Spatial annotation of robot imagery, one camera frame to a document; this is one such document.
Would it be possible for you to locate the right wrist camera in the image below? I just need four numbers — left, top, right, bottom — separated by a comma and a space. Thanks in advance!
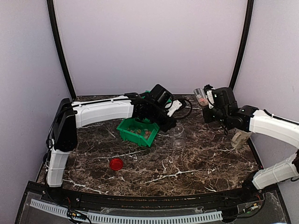
212, 87, 238, 109

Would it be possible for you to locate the black frame post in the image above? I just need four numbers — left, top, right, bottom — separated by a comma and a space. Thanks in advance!
46, 0, 77, 100
229, 0, 254, 89

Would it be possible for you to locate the beige ceramic mug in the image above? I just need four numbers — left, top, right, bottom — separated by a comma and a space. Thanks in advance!
231, 129, 252, 149

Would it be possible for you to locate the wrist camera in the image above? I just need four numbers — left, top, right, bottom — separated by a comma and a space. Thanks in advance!
212, 87, 238, 109
149, 84, 173, 108

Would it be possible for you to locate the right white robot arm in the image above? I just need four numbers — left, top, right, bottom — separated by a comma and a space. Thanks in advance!
203, 85, 299, 203

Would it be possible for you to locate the red jar lid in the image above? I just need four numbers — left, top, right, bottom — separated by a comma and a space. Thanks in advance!
109, 158, 123, 171

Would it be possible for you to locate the black front rail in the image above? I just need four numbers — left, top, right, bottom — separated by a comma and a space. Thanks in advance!
49, 187, 243, 210

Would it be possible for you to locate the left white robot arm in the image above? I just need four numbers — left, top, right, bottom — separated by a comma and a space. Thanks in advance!
46, 92, 182, 203

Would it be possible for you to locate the metal scoop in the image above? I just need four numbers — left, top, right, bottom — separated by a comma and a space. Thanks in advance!
193, 88, 209, 107

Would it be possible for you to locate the small green circuit board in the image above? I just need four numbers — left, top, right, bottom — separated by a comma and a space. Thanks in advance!
67, 210, 87, 220

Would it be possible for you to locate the right black frame post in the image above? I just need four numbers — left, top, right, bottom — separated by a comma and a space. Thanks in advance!
229, 0, 254, 89

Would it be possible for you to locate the clear glass jar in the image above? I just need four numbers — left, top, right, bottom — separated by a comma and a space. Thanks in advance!
169, 123, 185, 149

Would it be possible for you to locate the white slotted cable duct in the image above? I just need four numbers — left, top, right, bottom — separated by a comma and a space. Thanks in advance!
29, 199, 223, 224

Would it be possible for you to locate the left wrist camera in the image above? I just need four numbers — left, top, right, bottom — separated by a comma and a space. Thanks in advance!
149, 84, 173, 108

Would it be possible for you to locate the left black frame post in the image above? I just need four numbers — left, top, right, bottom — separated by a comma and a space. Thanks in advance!
46, 0, 77, 100

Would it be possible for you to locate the green bin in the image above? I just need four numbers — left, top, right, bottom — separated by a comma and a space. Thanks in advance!
117, 118, 160, 147

